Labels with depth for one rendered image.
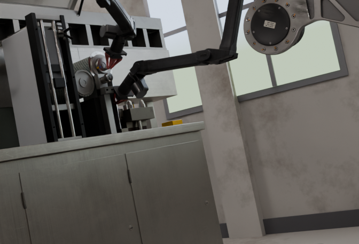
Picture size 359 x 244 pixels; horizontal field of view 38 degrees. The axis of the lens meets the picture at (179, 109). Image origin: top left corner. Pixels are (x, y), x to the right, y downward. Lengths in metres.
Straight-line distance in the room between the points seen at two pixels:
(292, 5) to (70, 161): 0.96
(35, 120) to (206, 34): 2.34
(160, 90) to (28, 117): 1.12
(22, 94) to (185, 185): 0.83
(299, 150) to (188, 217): 1.90
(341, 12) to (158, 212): 1.11
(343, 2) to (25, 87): 1.38
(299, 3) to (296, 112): 2.42
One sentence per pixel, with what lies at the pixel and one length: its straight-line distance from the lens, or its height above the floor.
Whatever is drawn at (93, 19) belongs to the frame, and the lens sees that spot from 3.06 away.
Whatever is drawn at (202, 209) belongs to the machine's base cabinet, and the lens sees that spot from 2.47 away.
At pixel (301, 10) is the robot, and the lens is 1.76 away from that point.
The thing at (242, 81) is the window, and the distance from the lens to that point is 4.28.
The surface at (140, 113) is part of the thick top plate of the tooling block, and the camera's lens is 2.58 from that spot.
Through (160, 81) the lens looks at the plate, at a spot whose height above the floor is 1.23.
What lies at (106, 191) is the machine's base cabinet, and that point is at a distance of 2.07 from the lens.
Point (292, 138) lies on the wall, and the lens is 4.15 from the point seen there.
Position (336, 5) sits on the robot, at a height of 1.13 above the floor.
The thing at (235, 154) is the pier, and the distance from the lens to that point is 4.28.
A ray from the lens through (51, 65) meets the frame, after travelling 2.21.
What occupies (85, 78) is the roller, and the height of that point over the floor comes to 1.19.
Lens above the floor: 0.78
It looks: 5 degrees up
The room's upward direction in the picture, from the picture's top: 11 degrees counter-clockwise
